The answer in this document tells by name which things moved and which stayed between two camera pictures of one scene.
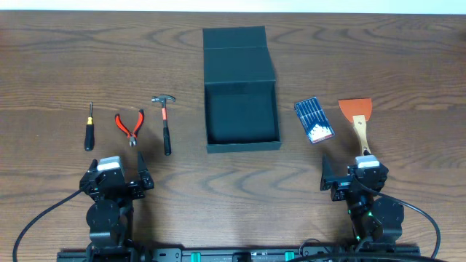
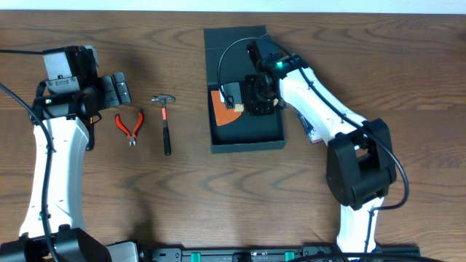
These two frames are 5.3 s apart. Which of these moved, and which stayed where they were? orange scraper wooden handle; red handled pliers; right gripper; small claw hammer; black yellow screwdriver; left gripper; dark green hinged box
Moved: orange scraper wooden handle; left gripper; right gripper
Stayed: small claw hammer; red handled pliers; dark green hinged box; black yellow screwdriver
